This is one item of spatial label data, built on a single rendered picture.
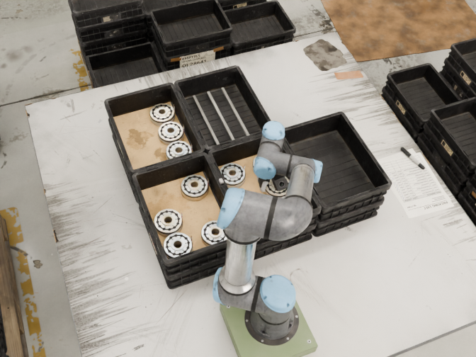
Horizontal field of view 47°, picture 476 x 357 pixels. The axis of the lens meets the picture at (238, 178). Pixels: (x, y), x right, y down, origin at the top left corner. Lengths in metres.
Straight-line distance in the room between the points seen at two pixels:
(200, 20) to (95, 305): 1.89
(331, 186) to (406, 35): 2.25
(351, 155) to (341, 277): 0.51
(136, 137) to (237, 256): 0.90
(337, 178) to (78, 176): 1.07
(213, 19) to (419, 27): 1.67
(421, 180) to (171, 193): 1.07
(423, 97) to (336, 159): 1.28
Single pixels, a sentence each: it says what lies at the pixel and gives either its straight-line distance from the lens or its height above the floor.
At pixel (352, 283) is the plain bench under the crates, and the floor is 0.70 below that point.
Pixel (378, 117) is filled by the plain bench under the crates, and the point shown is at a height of 0.70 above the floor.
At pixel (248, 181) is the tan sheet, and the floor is 0.83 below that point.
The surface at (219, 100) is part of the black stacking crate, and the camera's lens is 2.44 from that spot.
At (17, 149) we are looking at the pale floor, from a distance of 3.51.
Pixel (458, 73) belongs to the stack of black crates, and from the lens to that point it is 3.53.
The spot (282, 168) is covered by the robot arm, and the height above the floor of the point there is 1.16.
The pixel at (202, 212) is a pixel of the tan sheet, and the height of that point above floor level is 0.83.
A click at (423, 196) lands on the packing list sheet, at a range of 2.45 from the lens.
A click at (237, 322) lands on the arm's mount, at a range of 1.98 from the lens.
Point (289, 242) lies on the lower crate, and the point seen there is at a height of 0.74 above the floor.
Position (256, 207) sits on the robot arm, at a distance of 1.43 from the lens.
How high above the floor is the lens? 2.61
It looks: 55 degrees down
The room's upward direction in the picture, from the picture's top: 4 degrees clockwise
